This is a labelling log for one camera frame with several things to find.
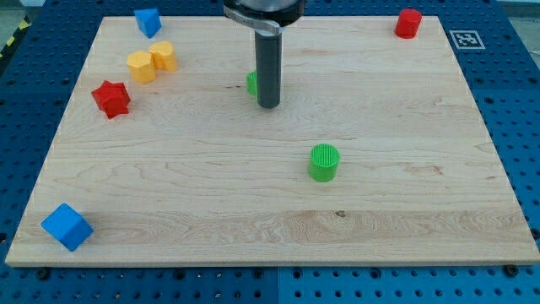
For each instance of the wooden board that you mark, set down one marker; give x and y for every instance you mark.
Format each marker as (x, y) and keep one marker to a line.
(198, 174)

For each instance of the red cylinder block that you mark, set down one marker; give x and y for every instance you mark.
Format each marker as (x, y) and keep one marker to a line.
(408, 23)

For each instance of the red star block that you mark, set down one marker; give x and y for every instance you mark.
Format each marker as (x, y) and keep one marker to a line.
(112, 99)

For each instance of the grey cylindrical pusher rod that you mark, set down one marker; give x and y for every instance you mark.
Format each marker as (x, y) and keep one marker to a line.
(268, 69)

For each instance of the green star block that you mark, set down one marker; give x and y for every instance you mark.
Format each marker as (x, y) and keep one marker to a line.
(251, 83)

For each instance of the blue triangle block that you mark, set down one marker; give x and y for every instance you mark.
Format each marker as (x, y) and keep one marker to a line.
(148, 21)

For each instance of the blue cube block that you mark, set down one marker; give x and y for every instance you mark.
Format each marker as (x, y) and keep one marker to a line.
(68, 227)

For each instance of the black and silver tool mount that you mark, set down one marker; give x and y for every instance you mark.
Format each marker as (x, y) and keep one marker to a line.
(266, 17)

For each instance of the yellow hexagon block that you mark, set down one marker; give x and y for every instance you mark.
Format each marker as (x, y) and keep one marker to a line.
(141, 67)

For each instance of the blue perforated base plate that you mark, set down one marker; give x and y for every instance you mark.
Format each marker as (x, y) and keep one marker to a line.
(50, 46)

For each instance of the white fiducial marker tag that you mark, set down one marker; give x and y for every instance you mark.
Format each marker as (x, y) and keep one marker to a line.
(467, 40)

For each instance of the green cylinder block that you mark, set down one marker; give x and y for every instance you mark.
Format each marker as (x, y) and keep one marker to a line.
(324, 160)

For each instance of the yellow rounded block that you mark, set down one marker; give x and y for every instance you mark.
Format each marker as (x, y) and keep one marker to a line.
(164, 56)

